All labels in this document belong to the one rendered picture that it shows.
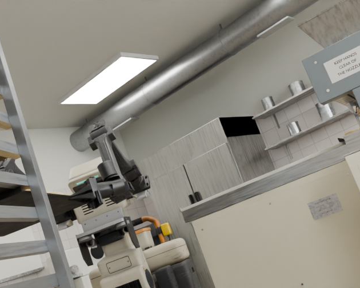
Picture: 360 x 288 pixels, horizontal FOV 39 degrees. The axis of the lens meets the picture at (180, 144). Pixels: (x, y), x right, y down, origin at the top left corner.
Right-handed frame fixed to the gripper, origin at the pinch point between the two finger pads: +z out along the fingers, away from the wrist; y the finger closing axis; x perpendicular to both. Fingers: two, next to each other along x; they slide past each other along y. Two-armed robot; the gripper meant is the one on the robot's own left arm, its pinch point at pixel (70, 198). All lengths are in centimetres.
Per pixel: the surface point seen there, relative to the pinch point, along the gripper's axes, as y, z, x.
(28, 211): 7.1, 25.4, -28.0
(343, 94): 1, -68, -65
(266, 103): -116, -403, 247
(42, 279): 24.7, 27.4, -29.9
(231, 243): 31, -59, 1
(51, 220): 10.5, 19.7, -26.6
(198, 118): -153, -397, 367
